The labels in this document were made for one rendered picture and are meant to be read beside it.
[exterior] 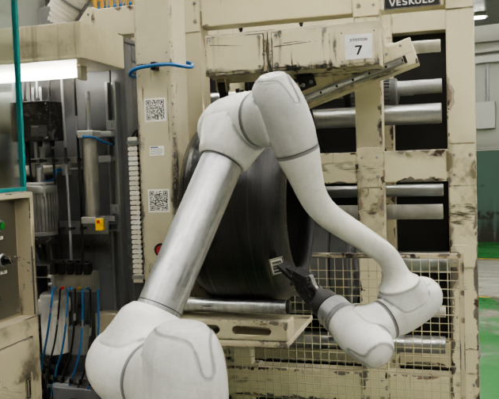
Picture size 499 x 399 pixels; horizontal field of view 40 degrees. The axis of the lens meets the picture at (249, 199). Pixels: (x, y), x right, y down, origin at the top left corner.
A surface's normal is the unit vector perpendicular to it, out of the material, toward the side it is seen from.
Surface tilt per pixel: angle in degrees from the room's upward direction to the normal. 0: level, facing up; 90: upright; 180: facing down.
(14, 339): 90
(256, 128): 111
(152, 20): 90
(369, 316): 29
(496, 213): 90
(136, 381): 85
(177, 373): 76
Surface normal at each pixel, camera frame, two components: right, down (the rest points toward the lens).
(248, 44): -0.29, 0.06
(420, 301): 0.36, -0.06
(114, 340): -0.60, -0.55
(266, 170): 0.44, -0.27
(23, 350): 0.96, -0.02
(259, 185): -0.02, -0.19
